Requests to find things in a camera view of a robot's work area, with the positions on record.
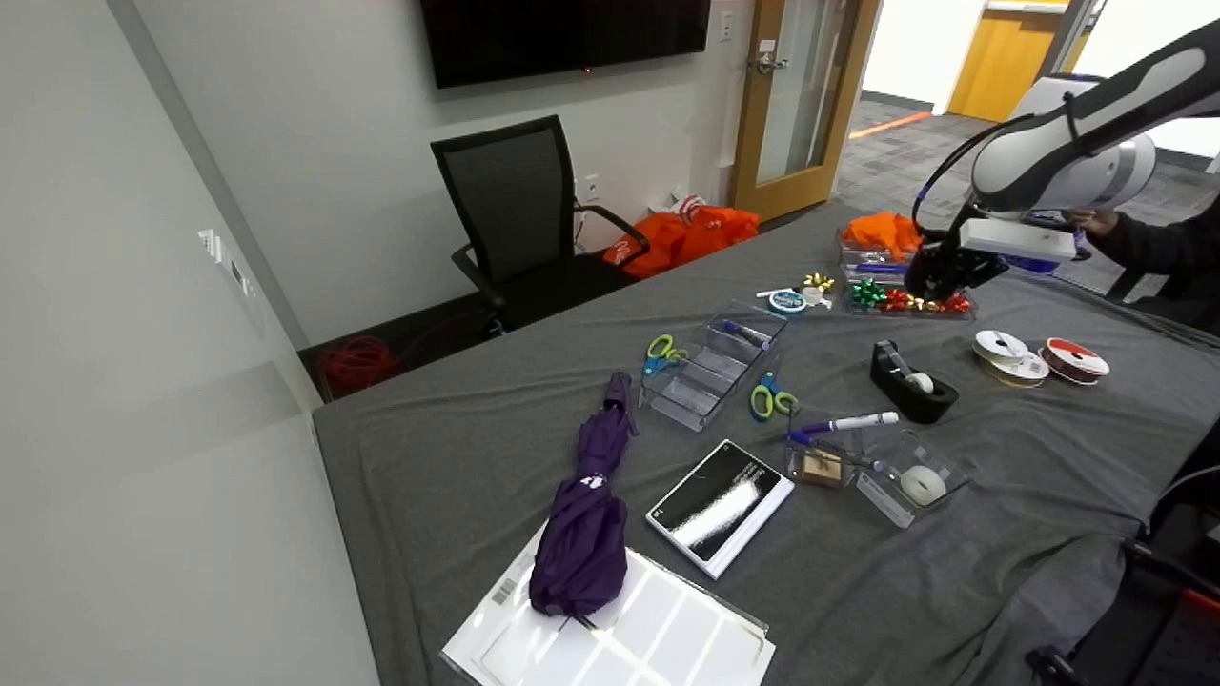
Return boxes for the person hand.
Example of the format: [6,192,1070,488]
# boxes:
[1079,205,1124,243]

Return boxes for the packaged blue handled scissors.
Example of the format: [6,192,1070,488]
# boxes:
[703,308,789,366]

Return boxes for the red floor cable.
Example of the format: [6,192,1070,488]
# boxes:
[317,333,412,399]

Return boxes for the orange tissue paper bundle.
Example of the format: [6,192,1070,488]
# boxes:
[838,209,930,266]

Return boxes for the yellow wooden cabinet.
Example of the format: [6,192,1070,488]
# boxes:
[946,3,1085,126]

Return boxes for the black mesh office chair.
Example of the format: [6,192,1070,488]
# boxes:
[428,111,652,334]

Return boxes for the orange and white ribbon spool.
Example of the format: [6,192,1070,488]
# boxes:
[1036,333,1113,388]

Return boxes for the packaged green handled scissors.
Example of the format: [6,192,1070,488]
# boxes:
[632,333,755,438]

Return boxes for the small clear plastic box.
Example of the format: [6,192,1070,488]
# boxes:
[850,446,976,535]
[789,441,858,496]

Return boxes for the light blue ribbon spool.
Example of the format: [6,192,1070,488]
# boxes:
[755,282,815,320]

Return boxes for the grey tablecloth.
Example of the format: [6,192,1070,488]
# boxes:
[308,198,1220,686]

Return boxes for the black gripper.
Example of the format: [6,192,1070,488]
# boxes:
[913,240,1010,305]

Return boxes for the orange bag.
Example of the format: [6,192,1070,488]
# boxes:
[606,203,765,282]

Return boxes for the black sleeved person forearm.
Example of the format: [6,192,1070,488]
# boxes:
[1101,203,1220,278]

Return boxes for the clear box of gift bows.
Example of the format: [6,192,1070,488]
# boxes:
[844,276,985,325]

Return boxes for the black wall television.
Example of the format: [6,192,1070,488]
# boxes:
[414,0,714,90]

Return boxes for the white and blue pen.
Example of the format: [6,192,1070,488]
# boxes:
[779,407,904,451]

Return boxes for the wooden glass door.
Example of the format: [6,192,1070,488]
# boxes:
[728,0,888,230]

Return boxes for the yellow gift bow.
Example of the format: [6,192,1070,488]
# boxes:
[798,270,844,308]

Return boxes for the purple cable bundle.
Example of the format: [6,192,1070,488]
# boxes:
[528,366,646,630]

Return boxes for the black tape dispenser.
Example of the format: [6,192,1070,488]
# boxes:
[871,334,966,428]

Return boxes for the white label sheet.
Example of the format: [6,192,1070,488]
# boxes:
[439,521,783,686]

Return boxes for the black and white tablet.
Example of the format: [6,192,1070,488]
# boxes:
[641,436,801,585]

